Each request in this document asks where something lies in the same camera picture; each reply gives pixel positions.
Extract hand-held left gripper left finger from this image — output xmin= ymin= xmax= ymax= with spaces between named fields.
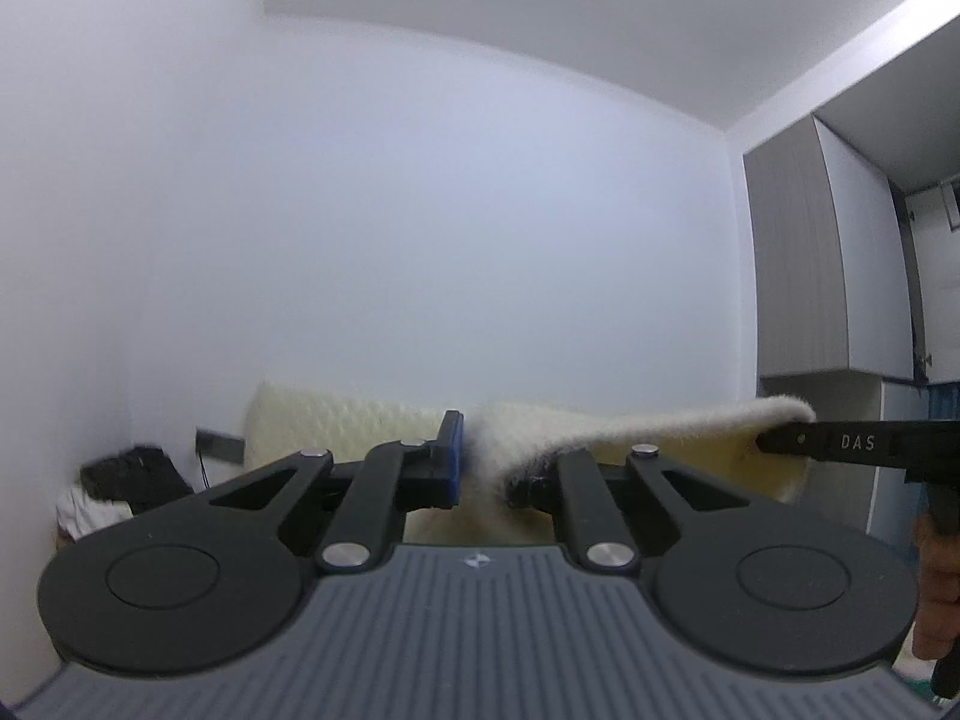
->
xmin=199 ymin=410 xmax=466 ymax=573

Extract cream quilted headboard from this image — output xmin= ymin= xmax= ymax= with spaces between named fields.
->
xmin=244 ymin=381 xmax=811 ymax=545

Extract person's right hand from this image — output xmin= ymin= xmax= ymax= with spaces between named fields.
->
xmin=912 ymin=514 xmax=960 ymax=661

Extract white blue striped fluffy sweater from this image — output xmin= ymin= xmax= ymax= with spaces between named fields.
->
xmin=465 ymin=396 xmax=818 ymax=511

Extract dark wall plate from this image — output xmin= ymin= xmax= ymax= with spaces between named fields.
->
xmin=195 ymin=427 xmax=245 ymax=464

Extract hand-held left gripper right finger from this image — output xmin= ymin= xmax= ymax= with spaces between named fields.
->
xmin=507 ymin=445 xmax=755 ymax=575

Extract grey white wall cabinet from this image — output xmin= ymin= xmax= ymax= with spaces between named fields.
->
xmin=742 ymin=114 xmax=960 ymax=548

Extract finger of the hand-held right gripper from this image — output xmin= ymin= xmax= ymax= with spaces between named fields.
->
xmin=756 ymin=420 xmax=909 ymax=476

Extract white crumpled cloth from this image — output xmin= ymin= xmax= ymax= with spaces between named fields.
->
xmin=56 ymin=481 xmax=136 ymax=541

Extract black cloth pile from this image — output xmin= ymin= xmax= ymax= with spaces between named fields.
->
xmin=81 ymin=447 xmax=197 ymax=522

